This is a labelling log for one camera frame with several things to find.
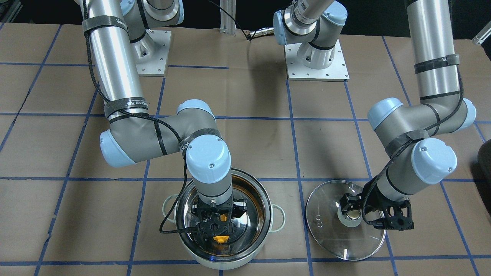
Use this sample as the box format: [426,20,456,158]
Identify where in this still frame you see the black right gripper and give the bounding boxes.
[191,196,246,237]

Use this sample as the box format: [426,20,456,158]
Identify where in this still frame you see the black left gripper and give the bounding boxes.
[339,184,414,231]

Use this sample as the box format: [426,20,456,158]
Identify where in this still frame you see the yellow toy corn cob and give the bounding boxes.
[213,235,230,243]

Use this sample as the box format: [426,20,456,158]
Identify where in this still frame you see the glass pot lid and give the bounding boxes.
[305,180,386,261]

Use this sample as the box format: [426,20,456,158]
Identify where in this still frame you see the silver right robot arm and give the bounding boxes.
[77,0,235,214]

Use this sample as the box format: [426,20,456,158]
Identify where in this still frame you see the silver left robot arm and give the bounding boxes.
[273,0,476,231]

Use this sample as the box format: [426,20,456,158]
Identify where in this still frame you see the pale green electric pot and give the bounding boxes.
[162,168,286,270]

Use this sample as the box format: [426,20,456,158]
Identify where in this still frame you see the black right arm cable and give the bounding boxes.
[82,0,204,234]

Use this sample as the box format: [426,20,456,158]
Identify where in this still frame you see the aluminium frame post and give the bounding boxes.
[220,0,236,36]

